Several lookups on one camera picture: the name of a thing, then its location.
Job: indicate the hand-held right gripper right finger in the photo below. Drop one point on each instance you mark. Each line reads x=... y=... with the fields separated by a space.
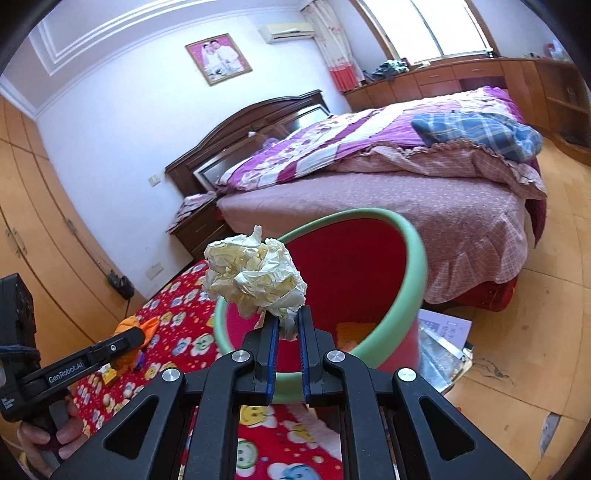
x=305 y=360

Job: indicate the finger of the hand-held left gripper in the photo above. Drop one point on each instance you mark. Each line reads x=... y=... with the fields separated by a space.
x=115 y=347

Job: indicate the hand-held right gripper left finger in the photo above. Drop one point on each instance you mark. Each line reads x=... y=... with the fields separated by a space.
x=272 y=360

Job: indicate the purple wrapper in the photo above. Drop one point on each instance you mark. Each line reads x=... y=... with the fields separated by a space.
x=138 y=362

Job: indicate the orange plastic wrapper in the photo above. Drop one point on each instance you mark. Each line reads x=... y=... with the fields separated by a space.
x=147 y=330

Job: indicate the white paper ball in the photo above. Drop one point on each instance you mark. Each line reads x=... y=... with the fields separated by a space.
x=254 y=277

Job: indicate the red bin with green rim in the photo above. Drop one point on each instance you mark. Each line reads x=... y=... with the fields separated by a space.
x=351 y=267

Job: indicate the person's left hand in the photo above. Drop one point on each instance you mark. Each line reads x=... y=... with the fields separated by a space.
x=64 y=429

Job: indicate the yellow foam fruit net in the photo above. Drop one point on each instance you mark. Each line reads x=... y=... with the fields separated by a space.
x=109 y=374

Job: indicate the black hanging pouch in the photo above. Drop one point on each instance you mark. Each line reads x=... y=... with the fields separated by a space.
x=121 y=286

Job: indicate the red smiley flower tablecloth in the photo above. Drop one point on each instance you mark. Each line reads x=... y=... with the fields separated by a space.
x=184 y=323

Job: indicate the light wooden wardrobe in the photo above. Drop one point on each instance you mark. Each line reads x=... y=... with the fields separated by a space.
x=46 y=207

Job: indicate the white printed paper sheet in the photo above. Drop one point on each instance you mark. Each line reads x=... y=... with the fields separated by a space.
x=443 y=323

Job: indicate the dark wooden nightstand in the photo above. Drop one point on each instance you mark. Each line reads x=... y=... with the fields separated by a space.
x=203 y=230

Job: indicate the pink folded cloth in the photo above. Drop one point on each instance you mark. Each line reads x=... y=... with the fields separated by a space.
x=189 y=207

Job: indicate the bed with pink sheet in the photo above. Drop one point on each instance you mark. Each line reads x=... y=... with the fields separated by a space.
x=369 y=198

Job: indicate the dark wooden headboard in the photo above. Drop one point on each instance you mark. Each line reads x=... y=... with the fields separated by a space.
x=231 y=134

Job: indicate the purple patterned quilt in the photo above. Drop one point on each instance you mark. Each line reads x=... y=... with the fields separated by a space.
x=369 y=129

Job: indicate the blue plaid cloth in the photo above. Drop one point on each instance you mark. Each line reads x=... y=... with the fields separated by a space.
x=475 y=129

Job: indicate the dark clothes pile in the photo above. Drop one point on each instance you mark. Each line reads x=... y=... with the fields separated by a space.
x=388 y=69

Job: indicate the white and red curtain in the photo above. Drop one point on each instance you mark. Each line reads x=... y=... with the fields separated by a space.
x=337 y=50

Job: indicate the long wooden low cabinet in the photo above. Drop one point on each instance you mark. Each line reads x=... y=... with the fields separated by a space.
x=461 y=74

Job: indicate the white air conditioner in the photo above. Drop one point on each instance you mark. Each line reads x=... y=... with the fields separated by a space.
x=286 y=31

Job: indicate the window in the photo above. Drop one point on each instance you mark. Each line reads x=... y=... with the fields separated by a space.
x=438 y=23

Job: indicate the pink and white bottles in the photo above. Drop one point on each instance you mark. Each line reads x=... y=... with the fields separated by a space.
x=554 y=50

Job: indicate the wall socket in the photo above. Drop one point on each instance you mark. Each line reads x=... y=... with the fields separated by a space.
x=154 y=271

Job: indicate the wall switch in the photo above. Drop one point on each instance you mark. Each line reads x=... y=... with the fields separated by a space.
x=153 y=179

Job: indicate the framed wall photo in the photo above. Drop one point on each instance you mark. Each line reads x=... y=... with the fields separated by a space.
x=219 y=57

